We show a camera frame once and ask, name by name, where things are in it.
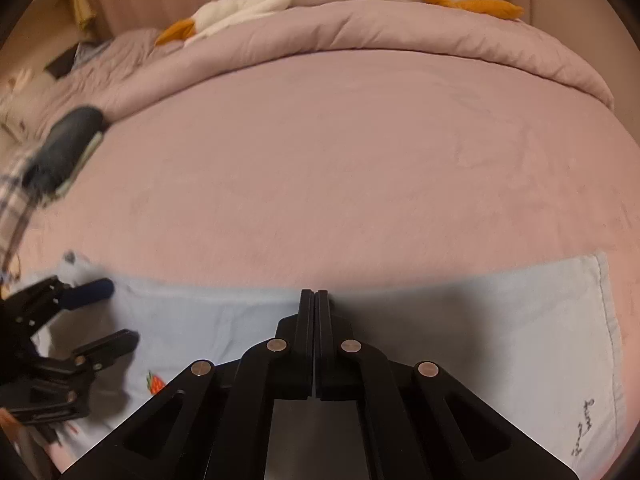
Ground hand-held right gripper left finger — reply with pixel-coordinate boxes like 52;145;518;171
60;288;315;480

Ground light blue pants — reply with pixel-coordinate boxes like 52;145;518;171
27;251;627;480

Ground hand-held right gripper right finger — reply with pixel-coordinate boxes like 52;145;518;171
315;289;582;480

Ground yellow hanging cloth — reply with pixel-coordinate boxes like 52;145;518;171
70;0;98;33

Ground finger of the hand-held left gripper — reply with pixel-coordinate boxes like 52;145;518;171
2;276;115;333
30;329;140;386

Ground plaid pillow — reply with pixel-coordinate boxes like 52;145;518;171
0;152;38;273

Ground folded dark blue jeans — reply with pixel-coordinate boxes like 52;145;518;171
22;105;106;206

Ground folded light green cloth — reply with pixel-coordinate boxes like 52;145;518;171
52;130;106;198

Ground pink duvet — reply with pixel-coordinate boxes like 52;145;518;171
27;0;615;133

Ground dark clothes pile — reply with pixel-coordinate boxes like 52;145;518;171
44;41;108;80

